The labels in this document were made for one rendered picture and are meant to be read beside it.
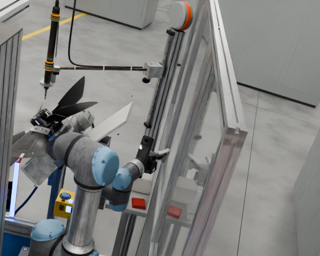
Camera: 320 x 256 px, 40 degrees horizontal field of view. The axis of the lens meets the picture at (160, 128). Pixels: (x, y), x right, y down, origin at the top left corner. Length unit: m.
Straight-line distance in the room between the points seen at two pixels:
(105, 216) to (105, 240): 0.29
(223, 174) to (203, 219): 0.12
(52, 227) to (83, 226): 0.19
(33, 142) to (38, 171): 0.20
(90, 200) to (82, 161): 0.15
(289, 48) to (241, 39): 0.79
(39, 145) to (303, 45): 5.80
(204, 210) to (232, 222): 3.25
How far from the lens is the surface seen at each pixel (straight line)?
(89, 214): 1.53
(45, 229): 1.71
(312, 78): 7.71
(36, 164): 2.49
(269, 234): 4.28
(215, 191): 0.96
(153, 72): 2.55
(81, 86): 2.69
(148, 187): 2.65
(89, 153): 1.40
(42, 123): 2.50
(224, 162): 0.92
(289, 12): 7.45
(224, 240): 3.98
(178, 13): 2.52
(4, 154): 1.36
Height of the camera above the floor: 2.40
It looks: 26 degrees down
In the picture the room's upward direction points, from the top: 15 degrees clockwise
